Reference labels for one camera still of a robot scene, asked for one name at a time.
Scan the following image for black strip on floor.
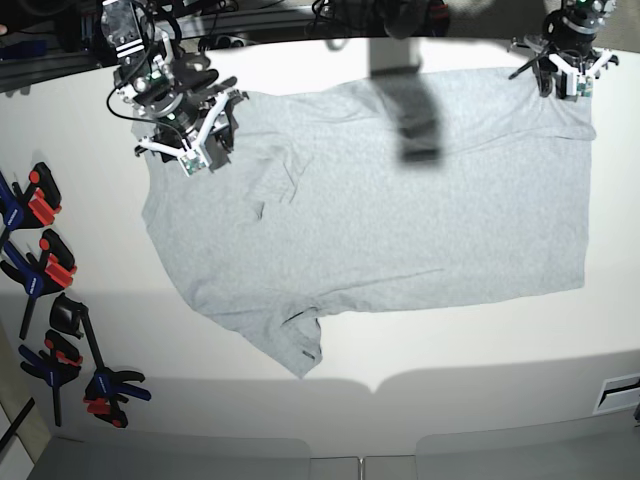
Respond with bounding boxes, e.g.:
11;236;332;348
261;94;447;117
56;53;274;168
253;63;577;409
0;398;35;451

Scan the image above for long black bar clamp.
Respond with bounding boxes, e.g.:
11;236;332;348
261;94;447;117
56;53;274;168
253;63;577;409
49;293;152;429

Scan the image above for blue bar clamp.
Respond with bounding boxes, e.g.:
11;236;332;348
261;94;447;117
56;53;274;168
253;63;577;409
1;162;62;245
18;329;83;427
1;229;77;340

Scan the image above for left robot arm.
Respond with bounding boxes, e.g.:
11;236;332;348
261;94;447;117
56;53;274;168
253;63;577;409
534;0;620;101

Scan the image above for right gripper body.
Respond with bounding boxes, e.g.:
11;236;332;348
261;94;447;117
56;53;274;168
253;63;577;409
134;77;235;165

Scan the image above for white vent plate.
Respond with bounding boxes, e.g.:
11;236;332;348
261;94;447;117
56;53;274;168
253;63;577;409
593;373;639;415

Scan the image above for top blue bar clamp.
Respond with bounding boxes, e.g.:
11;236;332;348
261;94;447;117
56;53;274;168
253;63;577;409
1;162;62;245

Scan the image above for grey T-shirt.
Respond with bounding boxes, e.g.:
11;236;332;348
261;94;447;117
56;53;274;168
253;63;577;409
142;68;596;377

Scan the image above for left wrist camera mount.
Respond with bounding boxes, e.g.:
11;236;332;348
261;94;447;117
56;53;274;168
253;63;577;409
508;35;620;101

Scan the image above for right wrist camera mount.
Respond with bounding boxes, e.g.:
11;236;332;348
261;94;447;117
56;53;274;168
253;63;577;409
135;88;249;176

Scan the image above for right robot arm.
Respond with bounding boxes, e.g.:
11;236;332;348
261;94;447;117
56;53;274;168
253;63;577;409
101;1;243;176

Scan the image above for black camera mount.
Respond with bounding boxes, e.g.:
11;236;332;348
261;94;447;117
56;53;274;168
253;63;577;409
305;0;450;40

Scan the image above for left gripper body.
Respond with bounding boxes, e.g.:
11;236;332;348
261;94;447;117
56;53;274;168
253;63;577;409
534;12;601;96

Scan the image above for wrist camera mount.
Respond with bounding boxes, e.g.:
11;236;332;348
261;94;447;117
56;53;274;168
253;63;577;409
508;35;620;101
135;88;249;176

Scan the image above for black power strip cables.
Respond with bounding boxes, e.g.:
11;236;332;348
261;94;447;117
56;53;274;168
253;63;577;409
197;32;246;52

